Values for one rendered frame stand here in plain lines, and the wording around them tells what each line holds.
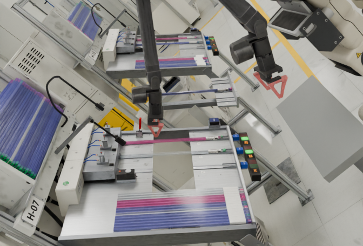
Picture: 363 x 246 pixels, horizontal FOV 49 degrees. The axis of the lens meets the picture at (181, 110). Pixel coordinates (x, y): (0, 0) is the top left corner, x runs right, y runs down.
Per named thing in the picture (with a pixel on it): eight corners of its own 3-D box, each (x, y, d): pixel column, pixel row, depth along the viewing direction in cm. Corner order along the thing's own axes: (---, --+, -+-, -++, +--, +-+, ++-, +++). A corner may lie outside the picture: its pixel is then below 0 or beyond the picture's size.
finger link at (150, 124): (148, 139, 173) (147, 121, 169) (148, 131, 180) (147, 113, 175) (163, 139, 174) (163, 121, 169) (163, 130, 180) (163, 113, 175)
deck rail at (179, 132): (228, 135, 208) (228, 125, 205) (228, 137, 206) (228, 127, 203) (89, 143, 206) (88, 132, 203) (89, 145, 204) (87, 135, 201)
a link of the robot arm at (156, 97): (162, 90, 167) (160, 84, 172) (146, 92, 166) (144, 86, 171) (162, 105, 171) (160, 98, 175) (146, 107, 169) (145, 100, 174)
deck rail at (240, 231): (254, 236, 149) (255, 224, 146) (255, 240, 147) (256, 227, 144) (61, 247, 147) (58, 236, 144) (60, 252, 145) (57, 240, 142)
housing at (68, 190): (97, 146, 205) (93, 122, 198) (81, 215, 162) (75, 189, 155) (81, 147, 205) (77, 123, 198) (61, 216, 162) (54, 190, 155)
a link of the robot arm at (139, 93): (159, 75, 164) (156, 72, 172) (131, 78, 162) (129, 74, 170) (161, 104, 167) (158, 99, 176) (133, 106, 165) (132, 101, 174)
